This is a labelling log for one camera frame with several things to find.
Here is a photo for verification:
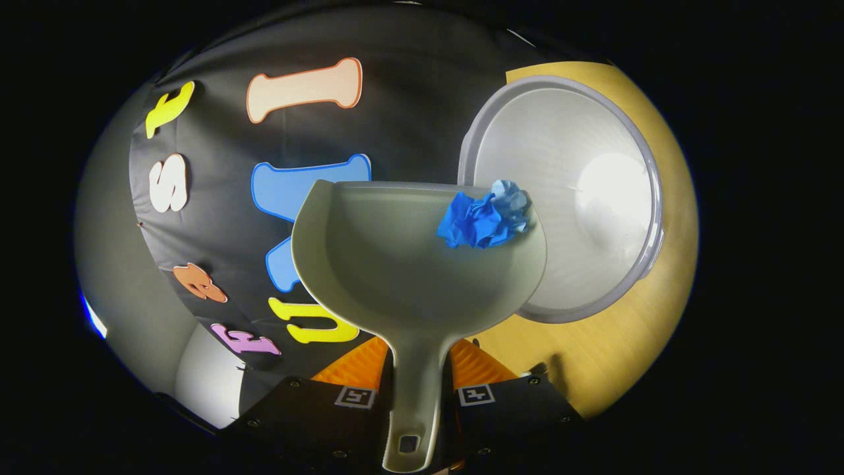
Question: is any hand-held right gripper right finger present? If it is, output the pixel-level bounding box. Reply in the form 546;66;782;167
437;338;586;468

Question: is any dark blue paper ball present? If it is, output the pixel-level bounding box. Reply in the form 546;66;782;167
437;191;528;249

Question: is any light blue paper ball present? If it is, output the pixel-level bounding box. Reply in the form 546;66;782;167
489;179;532;232

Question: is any white garbage bin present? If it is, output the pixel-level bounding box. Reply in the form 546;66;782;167
458;75;665;324

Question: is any white dustpan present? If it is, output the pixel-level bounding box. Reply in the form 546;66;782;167
291;179;548;473

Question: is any black backdrop cloth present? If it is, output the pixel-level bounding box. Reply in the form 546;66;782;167
129;7;594;423

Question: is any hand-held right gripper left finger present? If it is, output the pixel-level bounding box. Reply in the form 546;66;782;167
227;336;393;472

